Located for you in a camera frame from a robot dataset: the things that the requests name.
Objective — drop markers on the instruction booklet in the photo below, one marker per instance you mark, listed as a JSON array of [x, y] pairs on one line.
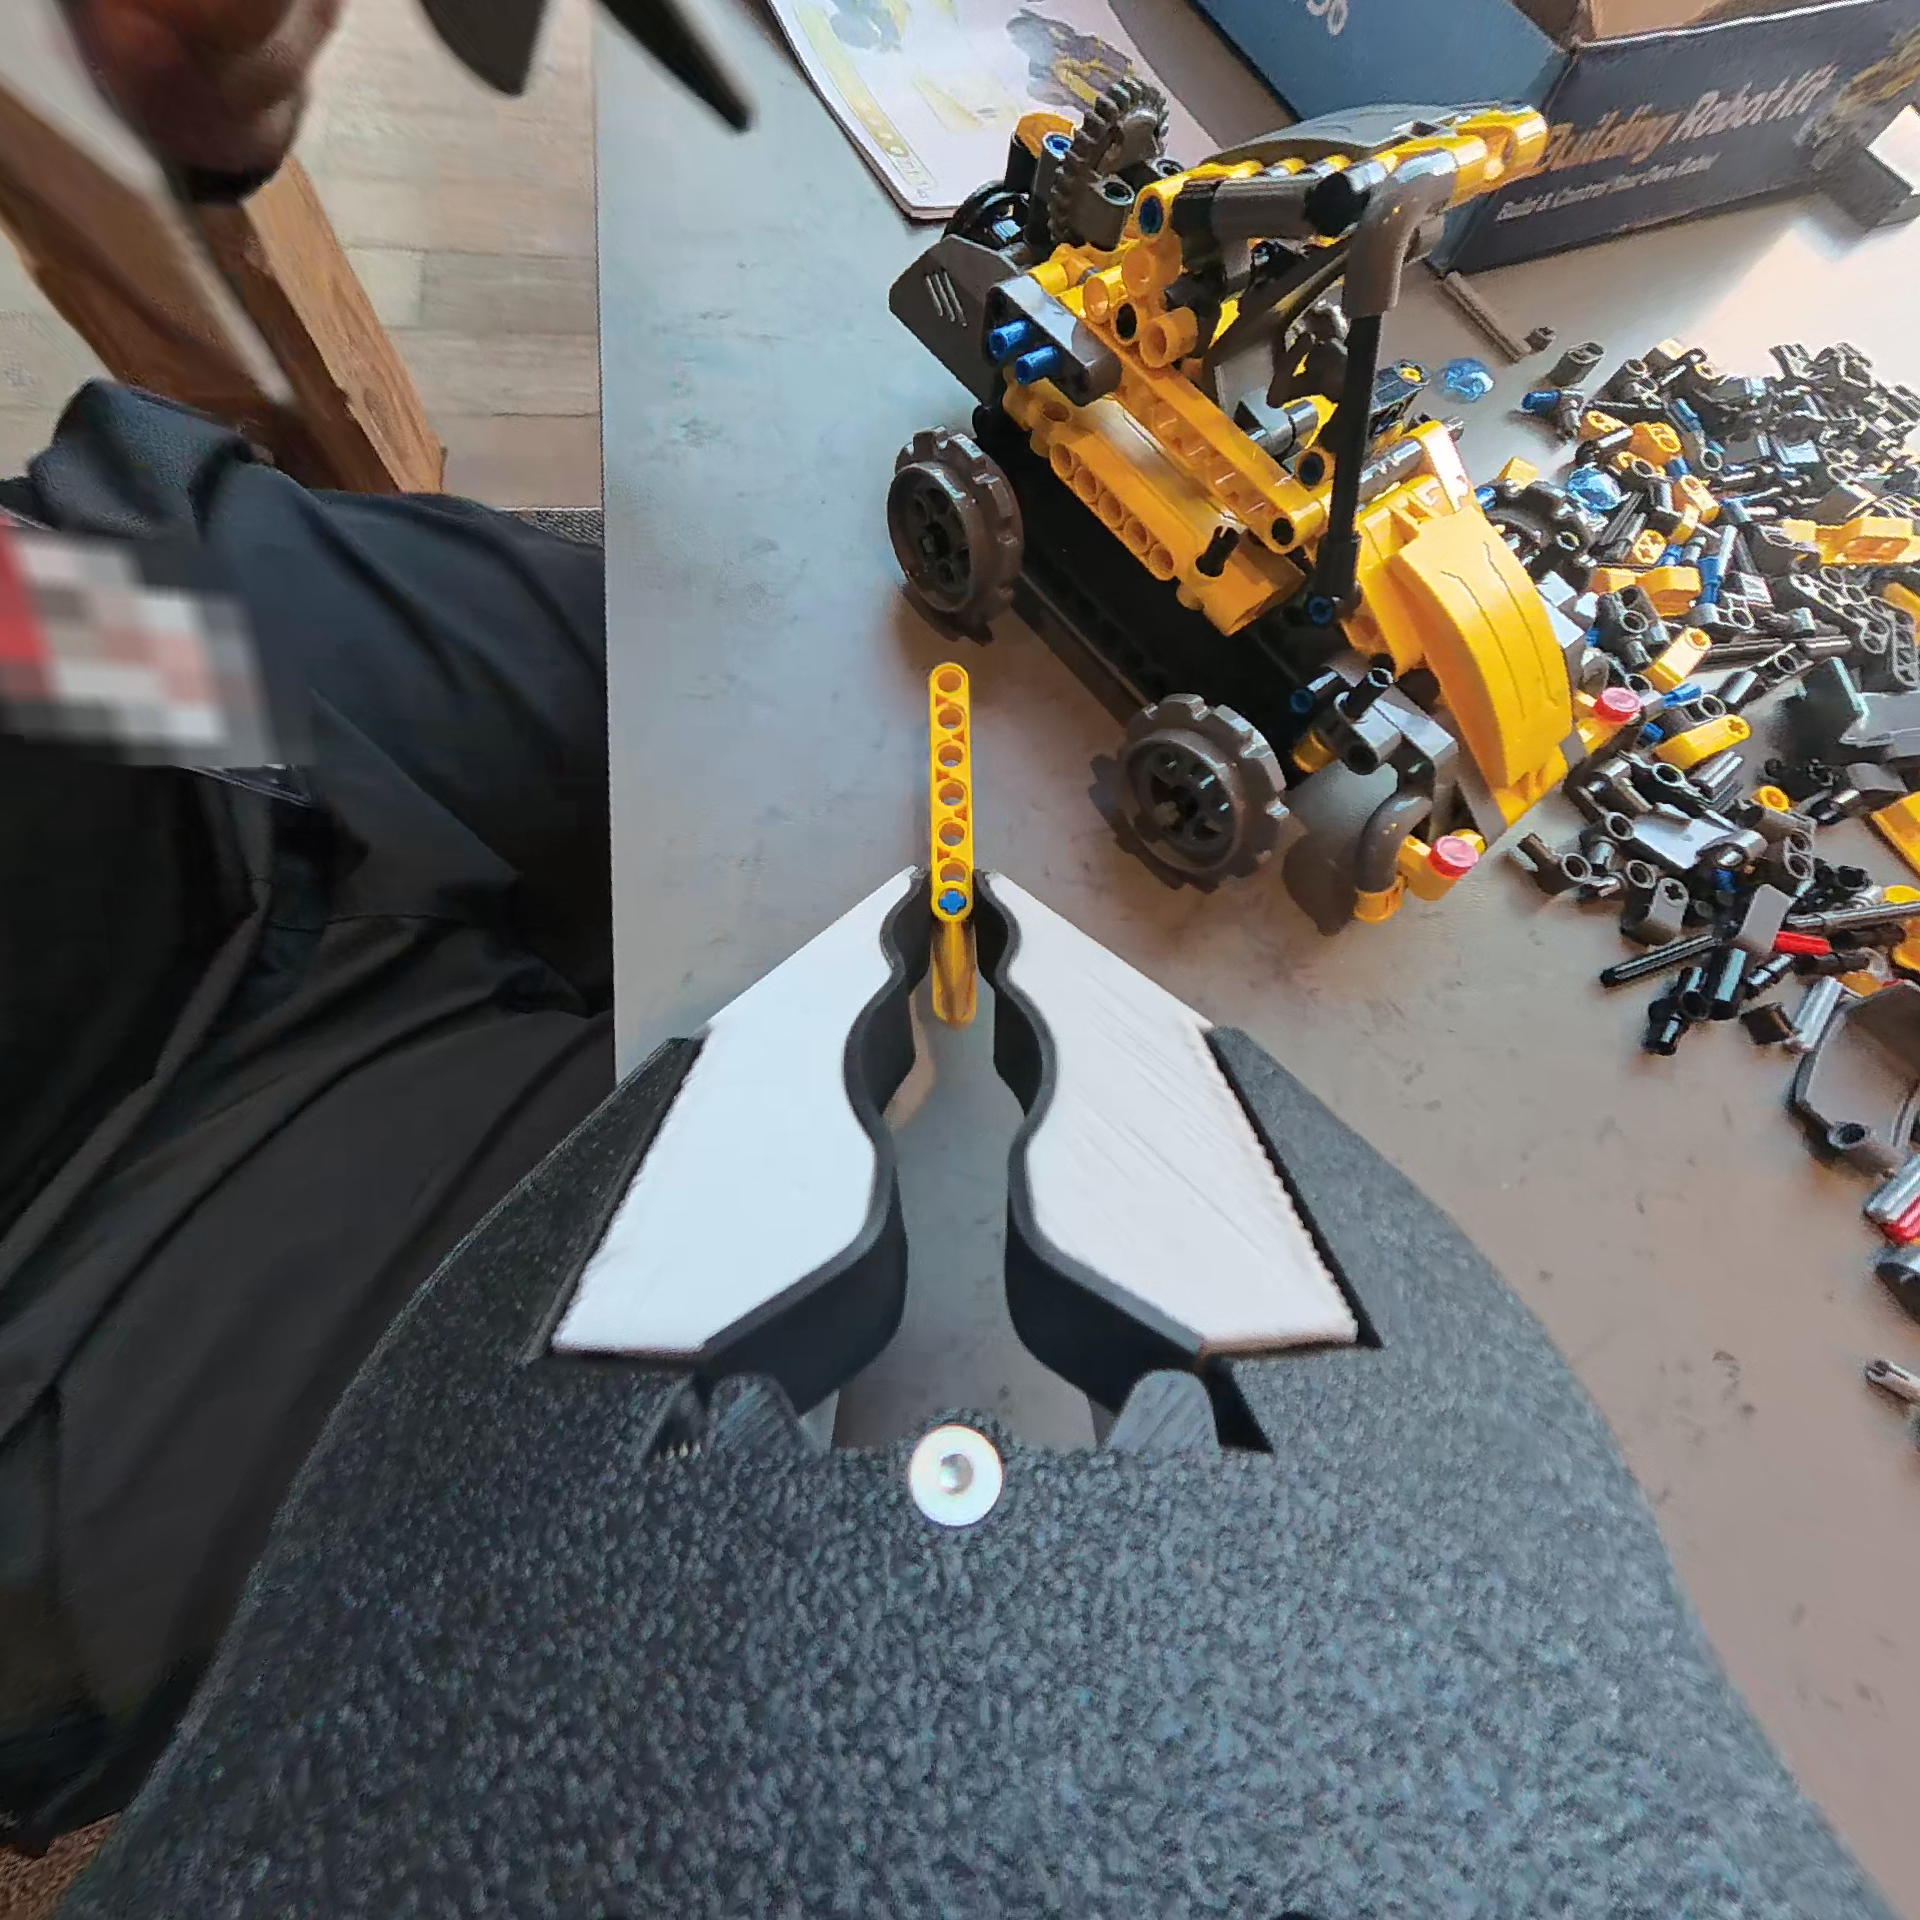
[[932, 89]]

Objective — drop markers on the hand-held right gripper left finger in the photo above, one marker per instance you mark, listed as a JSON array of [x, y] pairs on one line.
[[731, 1164]]

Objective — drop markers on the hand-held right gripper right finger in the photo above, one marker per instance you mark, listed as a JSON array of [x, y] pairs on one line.
[[1167, 1190]]

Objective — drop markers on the yellow long holed beam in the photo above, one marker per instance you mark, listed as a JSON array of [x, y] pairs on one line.
[[950, 781]]

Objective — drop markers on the blue kit box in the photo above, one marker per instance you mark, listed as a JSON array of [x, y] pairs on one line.
[[1652, 150]]

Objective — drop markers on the person's left hand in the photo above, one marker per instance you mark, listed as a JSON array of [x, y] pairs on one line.
[[211, 74]]

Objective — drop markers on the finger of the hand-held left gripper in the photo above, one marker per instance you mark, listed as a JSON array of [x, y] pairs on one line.
[[664, 41], [501, 38]]

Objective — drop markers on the blue transparent stud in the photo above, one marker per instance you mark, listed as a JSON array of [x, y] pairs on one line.
[[1464, 380]]

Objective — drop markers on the yellow toy vehicle model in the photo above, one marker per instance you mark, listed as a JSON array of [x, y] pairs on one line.
[[1143, 495]]

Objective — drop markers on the wooden post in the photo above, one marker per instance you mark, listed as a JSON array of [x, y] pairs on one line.
[[343, 380]]

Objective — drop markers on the pile of small building parts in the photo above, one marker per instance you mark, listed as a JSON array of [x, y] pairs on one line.
[[1725, 631]]

